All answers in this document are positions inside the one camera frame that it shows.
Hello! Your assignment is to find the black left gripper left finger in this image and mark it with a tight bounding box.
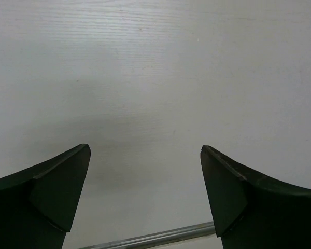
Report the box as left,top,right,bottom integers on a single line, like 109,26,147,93
0,144,91,248

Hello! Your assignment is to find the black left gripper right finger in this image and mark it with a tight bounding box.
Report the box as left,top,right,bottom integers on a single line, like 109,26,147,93
201,145,311,248

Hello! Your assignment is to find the silver aluminium table rail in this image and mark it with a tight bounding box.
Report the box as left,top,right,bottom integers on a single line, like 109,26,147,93
86,222,216,249

